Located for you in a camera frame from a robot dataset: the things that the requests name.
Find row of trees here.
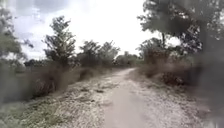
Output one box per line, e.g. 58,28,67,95
23,39,143,69

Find pale dirt gravel path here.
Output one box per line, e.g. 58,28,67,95
49,67,214,128

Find dry brown bushes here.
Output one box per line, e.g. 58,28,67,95
136,49,204,88
0,61,101,101

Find tall thin tree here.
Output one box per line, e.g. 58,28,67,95
42,15,78,68

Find dry grass verge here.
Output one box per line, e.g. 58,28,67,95
128,66,224,128
0,68,116,128

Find large dark tree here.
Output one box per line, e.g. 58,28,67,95
136,0,224,68

